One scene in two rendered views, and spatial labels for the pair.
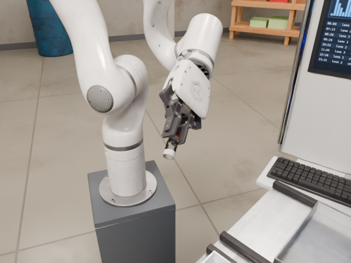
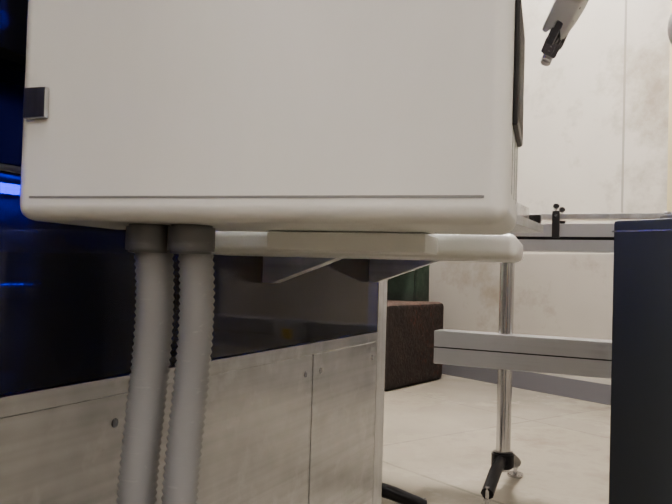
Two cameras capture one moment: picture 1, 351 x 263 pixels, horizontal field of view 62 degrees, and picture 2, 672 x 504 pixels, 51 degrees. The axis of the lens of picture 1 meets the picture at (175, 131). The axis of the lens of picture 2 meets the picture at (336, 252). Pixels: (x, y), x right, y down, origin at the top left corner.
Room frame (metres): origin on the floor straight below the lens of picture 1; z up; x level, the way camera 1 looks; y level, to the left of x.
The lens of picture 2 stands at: (1.71, -0.85, 0.76)
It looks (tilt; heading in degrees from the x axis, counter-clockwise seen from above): 1 degrees up; 162
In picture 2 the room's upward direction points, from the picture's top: 2 degrees clockwise
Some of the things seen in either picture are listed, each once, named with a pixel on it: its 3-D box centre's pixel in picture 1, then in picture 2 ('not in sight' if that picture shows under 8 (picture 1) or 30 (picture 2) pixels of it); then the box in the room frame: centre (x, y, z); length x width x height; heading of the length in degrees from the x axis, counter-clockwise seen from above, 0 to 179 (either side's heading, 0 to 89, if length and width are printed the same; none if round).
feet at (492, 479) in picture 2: not in sight; (502, 471); (-0.48, 0.50, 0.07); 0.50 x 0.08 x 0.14; 136
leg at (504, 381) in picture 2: not in sight; (505, 360); (-0.48, 0.50, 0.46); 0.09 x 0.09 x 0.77; 46
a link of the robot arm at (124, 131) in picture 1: (124, 99); not in sight; (0.78, 0.15, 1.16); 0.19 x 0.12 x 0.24; 166
